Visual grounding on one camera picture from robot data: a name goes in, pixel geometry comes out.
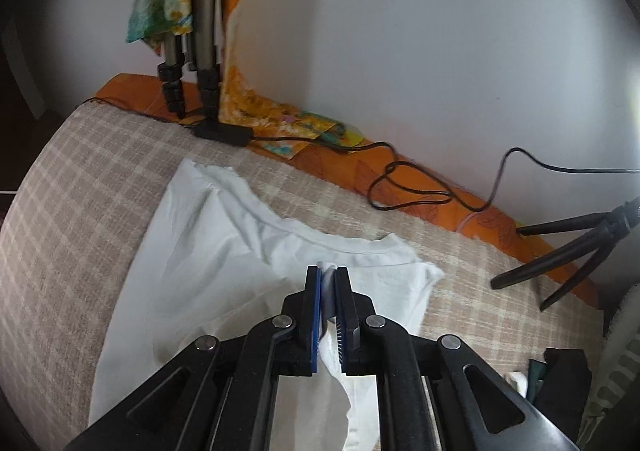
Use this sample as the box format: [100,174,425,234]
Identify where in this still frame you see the black power cable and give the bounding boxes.
[82,96,638,214]

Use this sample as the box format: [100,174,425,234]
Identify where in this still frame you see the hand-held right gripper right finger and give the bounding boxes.
[334,266,581,451]

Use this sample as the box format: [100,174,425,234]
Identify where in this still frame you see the grey tripod with black clamps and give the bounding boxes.
[157,0,226,124]

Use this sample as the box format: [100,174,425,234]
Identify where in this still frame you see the small black tripod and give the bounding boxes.
[490,198,640,312]

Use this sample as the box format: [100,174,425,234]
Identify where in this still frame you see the orange leaf print sheet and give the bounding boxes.
[82,74,601,312]

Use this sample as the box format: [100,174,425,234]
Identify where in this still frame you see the white t-shirt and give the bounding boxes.
[89,158,446,451]

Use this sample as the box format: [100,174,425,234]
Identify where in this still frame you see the dark folded clothes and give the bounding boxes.
[525,346,593,442]

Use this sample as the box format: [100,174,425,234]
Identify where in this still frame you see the orange floral cloth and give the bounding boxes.
[220,0,371,162]

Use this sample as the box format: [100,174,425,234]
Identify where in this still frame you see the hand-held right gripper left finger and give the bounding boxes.
[62,265,323,451]

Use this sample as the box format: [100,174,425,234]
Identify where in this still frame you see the green striped white pillow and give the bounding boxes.
[580,301,640,451]

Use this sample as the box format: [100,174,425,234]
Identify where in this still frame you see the black power adapter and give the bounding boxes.
[194,118,253,147]

